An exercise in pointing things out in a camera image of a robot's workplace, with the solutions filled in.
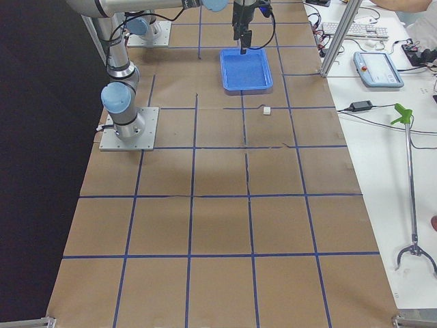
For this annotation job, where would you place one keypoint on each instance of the aluminium frame post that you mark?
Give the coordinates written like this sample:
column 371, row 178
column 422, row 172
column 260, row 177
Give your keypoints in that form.
column 339, row 36

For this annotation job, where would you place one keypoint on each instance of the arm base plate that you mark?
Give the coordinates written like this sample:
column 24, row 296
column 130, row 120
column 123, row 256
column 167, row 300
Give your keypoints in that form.
column 162, row 40
column 138, row 135

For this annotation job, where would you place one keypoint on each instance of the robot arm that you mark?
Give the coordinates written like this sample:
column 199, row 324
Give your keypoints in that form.
column 109, row 18
column 146, row 27

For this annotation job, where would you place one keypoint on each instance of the blue plastic tray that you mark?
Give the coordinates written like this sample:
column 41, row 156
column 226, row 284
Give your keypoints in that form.
column 247, row 73

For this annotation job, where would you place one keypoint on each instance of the black power adapter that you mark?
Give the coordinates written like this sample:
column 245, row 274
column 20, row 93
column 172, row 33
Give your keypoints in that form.
column 364, row 105

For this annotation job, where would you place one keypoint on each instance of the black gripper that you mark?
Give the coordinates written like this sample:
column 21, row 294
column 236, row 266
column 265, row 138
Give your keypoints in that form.
column 241, row 14

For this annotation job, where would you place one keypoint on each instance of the white keyboard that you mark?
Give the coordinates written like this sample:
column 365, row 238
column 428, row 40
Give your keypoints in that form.
column 356, row 30

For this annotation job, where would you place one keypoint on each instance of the teach pendant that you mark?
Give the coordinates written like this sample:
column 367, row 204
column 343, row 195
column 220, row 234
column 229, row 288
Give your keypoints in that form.
column 377, row 70

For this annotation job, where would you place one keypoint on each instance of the green handled reacher grabber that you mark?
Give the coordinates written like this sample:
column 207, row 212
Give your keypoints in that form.
column 405, row 118

